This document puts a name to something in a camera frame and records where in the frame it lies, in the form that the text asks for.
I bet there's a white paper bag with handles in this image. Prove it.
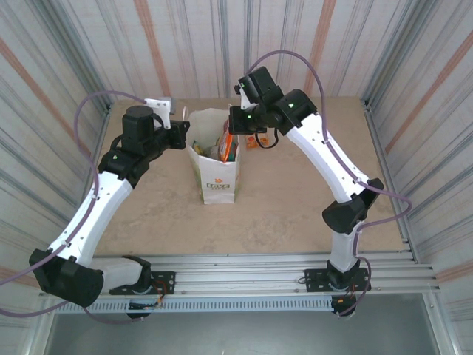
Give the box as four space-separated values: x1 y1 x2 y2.
183 106 245 205

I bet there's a gray metal panel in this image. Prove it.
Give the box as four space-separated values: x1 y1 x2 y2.
44 312 444 355

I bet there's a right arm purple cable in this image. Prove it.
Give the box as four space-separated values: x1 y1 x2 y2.
245 49 413 318

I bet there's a perforated metal cable tray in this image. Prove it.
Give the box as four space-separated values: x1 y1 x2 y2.
53 297 333 314

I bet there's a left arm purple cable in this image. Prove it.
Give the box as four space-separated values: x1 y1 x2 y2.
0 90 149 325

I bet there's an aluminium mounting rail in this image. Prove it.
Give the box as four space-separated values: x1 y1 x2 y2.
38 251 441 299

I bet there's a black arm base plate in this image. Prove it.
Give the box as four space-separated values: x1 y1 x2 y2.
303 268 372 294
109 271 177 296

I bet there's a large orange snack pack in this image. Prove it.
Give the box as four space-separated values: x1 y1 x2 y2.
220 121 238 163

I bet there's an aluminium frame post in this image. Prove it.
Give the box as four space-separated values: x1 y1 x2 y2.
79 104 113 208
364 99 418 263

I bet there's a small orange snack packet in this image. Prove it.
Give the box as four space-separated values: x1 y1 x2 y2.
245 133 270 149

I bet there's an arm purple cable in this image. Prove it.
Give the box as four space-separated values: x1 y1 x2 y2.
0 90 149 325
245 49 413 318

